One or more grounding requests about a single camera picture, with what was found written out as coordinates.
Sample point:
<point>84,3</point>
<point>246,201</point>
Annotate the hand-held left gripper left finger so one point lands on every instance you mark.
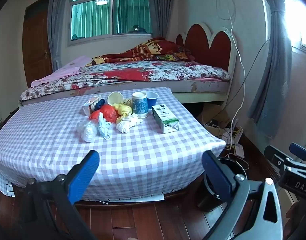
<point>83,177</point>

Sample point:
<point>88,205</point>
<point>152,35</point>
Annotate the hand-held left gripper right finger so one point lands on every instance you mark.
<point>216,177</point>

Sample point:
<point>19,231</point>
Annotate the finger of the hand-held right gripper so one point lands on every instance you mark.
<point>275,155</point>
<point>300,150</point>

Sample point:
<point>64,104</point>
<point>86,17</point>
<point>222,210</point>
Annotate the black trash bin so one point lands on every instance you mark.
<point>208,202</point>

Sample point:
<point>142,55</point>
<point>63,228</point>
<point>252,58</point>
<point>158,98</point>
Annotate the clear plastic bag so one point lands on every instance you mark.
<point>88,131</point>

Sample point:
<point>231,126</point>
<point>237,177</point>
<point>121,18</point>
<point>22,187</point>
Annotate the light blue white bag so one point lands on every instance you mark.
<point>103,127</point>

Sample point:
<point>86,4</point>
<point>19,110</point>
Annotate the white knotted plastic bag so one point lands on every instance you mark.
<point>126,126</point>

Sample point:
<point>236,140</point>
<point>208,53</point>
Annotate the red plastic bag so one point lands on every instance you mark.
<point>108,112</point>

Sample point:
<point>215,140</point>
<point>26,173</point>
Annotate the blue cloth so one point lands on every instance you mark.
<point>100,104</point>

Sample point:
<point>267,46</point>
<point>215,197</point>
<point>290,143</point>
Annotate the green and white carton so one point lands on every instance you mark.
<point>165,120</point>

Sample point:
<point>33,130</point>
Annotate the yellow cloth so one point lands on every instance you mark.
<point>123,109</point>

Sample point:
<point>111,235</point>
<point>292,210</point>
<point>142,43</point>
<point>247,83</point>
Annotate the blue patterned cup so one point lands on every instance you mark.
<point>140,106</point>

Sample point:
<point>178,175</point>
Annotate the white router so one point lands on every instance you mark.
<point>239,151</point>

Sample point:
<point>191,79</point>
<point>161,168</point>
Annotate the brown table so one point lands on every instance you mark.
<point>179,193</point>

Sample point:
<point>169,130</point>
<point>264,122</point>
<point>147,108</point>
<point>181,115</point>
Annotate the purple checked tablecloth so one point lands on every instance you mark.
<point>55,130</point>

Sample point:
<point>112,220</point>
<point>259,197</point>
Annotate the cardboard box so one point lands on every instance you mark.
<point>221,117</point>

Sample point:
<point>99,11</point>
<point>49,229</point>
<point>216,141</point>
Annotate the small printed carton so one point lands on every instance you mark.
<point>89,106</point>

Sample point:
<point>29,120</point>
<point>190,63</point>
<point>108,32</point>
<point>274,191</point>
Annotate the grey curtain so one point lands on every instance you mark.
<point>160,7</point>
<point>270,80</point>
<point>57,22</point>

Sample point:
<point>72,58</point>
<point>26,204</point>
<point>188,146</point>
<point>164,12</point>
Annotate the white grid sheet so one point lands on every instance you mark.
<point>5,188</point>

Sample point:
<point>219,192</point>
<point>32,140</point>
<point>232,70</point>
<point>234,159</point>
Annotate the bed with floral quilt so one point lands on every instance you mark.
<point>203,96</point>

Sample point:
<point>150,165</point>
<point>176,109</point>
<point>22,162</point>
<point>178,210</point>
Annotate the white paper cup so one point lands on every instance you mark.
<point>115,97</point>

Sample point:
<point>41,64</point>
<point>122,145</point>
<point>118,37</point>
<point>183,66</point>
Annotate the mattress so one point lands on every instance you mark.
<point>205,86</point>

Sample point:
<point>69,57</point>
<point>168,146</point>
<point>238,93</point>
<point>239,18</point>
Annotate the pink cloth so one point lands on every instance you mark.
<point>68,68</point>

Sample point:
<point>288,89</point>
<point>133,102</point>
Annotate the bed with floral sheet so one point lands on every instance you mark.
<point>143,73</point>

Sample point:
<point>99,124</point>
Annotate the small side window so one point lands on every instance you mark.
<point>305,30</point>

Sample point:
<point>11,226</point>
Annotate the red headboard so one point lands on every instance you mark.
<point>205,45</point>

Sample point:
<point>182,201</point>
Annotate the wooden door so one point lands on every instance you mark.
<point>36,45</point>

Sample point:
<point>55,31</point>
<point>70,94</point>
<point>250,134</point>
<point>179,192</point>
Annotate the red printed blanket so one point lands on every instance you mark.
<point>148,48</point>

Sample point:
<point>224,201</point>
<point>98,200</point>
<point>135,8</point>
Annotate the large window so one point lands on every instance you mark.
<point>110,10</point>

